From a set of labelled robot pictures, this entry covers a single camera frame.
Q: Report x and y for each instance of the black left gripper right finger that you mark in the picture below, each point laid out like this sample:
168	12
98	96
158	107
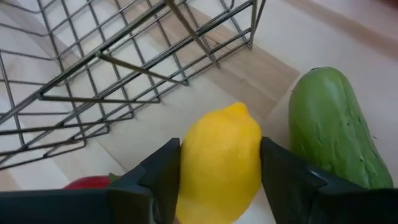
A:
295	193

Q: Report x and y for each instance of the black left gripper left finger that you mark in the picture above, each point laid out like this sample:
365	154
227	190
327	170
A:
149	193

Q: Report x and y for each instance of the red strawberry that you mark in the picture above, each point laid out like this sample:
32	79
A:
87	183

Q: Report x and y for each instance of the yellow toy lemon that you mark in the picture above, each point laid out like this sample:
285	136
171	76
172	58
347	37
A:
217	161

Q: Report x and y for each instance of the green toy cucumber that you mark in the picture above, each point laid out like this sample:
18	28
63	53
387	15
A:
329	124

